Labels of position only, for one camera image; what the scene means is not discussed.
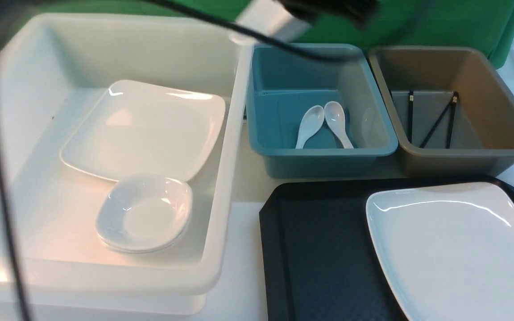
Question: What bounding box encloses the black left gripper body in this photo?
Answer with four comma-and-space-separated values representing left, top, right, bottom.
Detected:
279, 0, 380, 30

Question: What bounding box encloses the white ceramic spoon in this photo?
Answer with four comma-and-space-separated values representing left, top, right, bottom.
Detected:
294, 105, 325, 149
324, 101, 354, 149

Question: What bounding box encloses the large white square plate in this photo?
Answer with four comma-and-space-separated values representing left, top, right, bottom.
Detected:
365, 181, 514, 321

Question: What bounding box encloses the small white bowl tray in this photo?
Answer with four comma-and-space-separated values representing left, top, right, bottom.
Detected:
95, 173, 193, 250

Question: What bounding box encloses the black chopstick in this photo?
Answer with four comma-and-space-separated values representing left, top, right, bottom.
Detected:
406, 90, 414, 144
419, 94, 457, 148
445, 91, 459, 149

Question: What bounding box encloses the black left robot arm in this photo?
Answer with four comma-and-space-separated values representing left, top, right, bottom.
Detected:
0, 0, 380, 63

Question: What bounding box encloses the white square plate in bin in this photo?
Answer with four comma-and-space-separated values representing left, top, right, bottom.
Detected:
59, 80, 227, 181

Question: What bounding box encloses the white ceramic spoon in bin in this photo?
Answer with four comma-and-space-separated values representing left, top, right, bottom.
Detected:
324, 101, 354, 149

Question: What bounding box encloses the teal plastic bin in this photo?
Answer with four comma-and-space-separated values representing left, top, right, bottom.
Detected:
245, 43, 398, 179

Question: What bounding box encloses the brown plastic bin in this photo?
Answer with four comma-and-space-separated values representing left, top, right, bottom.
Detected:
368, 45, 514, 177

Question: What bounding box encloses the black serving tray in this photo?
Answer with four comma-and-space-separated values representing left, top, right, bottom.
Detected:
259, 175, 514, 321

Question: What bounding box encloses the small white bowl in bin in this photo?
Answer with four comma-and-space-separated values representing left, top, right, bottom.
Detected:
99, 223, 191, 255

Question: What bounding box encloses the large white plastic bin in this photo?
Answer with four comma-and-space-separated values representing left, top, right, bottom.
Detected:
0, 13, 252, 315

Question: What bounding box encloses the black cable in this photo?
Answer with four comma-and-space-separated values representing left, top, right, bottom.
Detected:
0, 0, 356, 321

